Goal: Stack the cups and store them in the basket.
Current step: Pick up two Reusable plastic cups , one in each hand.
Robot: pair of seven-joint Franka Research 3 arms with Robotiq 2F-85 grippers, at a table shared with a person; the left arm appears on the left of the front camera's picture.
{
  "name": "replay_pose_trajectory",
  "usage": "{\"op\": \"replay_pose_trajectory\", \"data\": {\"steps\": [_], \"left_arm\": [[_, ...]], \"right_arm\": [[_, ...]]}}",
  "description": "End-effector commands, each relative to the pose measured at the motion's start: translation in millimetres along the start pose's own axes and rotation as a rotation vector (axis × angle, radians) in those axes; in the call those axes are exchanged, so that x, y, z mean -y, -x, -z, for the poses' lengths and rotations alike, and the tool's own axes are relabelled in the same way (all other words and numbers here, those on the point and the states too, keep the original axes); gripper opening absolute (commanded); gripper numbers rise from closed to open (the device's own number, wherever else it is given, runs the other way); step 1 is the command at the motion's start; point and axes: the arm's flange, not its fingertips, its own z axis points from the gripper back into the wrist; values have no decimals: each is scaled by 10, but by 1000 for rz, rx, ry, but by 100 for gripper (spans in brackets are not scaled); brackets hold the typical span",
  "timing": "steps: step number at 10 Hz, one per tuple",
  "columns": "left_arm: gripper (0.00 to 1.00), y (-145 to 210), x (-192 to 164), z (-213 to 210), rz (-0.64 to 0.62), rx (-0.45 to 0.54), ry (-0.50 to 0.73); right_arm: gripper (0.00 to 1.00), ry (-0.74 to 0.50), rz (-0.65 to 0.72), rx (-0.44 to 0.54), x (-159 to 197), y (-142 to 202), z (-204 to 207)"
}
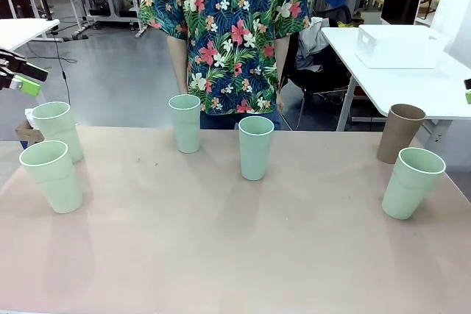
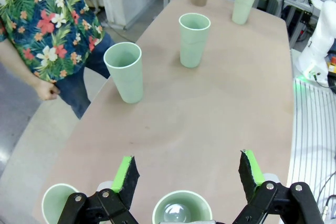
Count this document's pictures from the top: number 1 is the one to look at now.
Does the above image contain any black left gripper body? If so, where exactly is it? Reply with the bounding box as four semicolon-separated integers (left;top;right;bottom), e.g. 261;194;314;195
0;48;27;90

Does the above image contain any pale green plastic cup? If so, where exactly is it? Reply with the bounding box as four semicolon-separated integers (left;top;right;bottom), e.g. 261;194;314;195
32;101;85;164
238;115;275;182
168;94;202;154
18;140;84;215
381;147;447;221

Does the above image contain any white plastic basket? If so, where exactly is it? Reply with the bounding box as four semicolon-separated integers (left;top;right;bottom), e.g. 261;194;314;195
355;24;450;70

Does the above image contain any brown plastic cup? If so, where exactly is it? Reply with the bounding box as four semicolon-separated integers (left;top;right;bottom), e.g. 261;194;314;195
376;104;427;165

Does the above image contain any person's right forearm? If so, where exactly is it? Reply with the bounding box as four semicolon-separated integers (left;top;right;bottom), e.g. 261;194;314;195
167;35;190;96

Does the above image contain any person's left forearm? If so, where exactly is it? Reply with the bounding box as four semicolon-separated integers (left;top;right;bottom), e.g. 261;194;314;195
274;36;291;94

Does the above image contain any cardboard box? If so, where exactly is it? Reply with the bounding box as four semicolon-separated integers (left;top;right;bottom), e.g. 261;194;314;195
15;107;47;148

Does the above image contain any large white side table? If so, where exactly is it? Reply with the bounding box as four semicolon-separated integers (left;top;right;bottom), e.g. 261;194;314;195
320;26;471;133

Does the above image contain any black office chair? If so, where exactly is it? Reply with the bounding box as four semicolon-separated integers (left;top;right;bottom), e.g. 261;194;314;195
290;4;355;131

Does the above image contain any grey garment on chair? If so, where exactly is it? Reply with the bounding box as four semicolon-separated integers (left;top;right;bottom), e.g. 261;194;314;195
297;15;334;72

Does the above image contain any person in floral shirt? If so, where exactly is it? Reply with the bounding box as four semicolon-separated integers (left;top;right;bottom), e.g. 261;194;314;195
138;0;313;131

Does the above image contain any black floor cable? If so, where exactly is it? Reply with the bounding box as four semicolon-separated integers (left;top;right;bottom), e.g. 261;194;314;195
54;34;78;106

